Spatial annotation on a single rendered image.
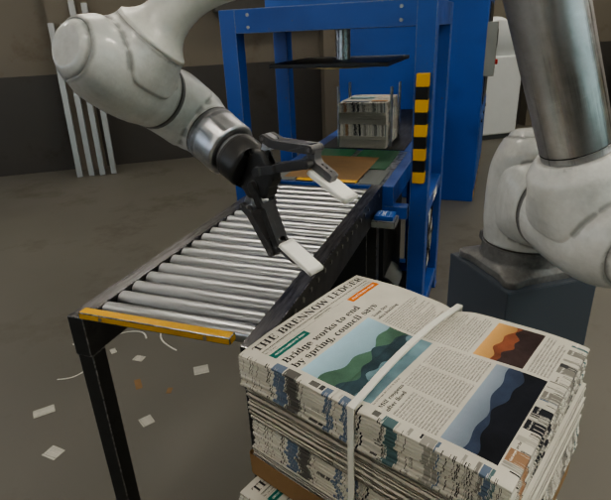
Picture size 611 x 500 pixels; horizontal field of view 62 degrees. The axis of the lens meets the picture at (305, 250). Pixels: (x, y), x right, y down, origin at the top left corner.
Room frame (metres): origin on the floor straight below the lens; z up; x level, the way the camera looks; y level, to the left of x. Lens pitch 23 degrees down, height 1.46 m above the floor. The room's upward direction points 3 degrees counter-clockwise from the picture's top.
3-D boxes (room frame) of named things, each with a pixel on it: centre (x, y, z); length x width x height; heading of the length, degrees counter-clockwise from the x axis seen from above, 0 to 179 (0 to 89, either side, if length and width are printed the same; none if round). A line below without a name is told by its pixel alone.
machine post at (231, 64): (2.52, 0.29, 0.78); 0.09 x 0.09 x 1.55; 69
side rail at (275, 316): (1.61, -0.10, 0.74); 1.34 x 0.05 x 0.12; 159
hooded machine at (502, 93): (7.10, -2.48, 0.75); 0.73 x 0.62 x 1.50; 105
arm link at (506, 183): (0.93, -0.44, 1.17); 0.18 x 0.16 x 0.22; 5
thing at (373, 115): (3.18, -0.43, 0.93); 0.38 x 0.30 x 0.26; 159
